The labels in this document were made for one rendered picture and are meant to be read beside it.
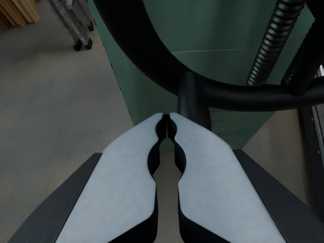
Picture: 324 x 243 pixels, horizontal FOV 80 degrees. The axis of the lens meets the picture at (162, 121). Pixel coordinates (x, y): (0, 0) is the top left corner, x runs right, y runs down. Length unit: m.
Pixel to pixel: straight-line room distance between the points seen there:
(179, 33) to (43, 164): 0.87
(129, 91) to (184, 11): 0.23
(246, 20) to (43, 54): 1.30
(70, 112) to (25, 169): 0.33
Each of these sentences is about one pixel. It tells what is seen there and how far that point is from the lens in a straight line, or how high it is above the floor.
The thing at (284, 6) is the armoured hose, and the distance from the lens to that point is 0.24.
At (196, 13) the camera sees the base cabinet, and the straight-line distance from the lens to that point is 0.36.
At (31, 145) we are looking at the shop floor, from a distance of 1.14.
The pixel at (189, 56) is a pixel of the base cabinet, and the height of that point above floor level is 0.58.
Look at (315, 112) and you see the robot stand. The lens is 1.00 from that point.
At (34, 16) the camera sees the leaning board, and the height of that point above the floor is 0.04.
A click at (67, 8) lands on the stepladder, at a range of 1.30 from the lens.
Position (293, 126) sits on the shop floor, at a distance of 1.12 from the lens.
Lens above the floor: 0.86
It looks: 62 degrees down
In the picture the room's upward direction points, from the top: 5 degrees counter-clockwise
